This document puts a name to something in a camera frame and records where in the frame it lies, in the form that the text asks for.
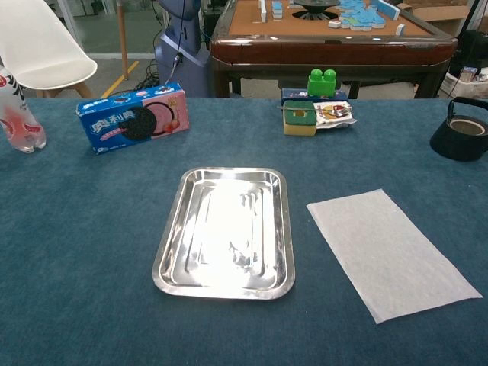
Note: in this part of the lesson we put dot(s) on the white paper tissue sheet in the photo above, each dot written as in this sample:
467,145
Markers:
385,251

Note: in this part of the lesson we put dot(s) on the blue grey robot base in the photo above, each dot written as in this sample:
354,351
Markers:
183,72

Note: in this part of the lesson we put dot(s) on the stainless steel tray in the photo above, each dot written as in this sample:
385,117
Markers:
225,228

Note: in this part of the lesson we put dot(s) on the green yellow sponge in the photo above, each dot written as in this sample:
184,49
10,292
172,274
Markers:
299,127

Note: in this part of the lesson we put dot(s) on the small dark blue box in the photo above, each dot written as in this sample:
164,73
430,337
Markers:
293,94

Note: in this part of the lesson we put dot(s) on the white red snack packet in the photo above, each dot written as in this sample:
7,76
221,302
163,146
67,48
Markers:
331,118

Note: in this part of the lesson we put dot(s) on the green toy brick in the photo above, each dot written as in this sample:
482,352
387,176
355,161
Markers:
322,85

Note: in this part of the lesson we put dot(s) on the blue pink cookie box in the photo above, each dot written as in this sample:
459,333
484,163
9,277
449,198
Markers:
129,122

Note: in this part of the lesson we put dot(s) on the brown mahjong table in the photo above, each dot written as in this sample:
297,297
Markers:
324,53

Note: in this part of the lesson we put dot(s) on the blue felt table cloth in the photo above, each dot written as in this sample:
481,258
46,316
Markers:
76,228

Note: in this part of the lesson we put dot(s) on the blue white mahjong tile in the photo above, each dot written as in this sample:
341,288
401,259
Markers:
399,29
334,24

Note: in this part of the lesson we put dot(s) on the black mahjong table hub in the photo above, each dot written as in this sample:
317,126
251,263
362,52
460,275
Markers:
314,9

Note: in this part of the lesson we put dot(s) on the wooden pole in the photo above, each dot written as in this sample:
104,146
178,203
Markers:
122,38

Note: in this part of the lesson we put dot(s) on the pile of blue mahjong tiles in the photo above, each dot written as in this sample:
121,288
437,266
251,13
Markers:
358,17

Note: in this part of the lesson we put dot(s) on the black cast iron teapot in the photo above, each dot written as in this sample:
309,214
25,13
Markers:
450,148

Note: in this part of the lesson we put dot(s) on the clear plastic drink bottle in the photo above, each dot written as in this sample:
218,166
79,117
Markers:
19,122

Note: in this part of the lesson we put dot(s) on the white chair with wooden legs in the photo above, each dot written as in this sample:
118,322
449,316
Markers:
38,45

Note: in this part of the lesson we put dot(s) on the brown cardboard box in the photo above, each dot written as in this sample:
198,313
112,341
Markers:
438,11

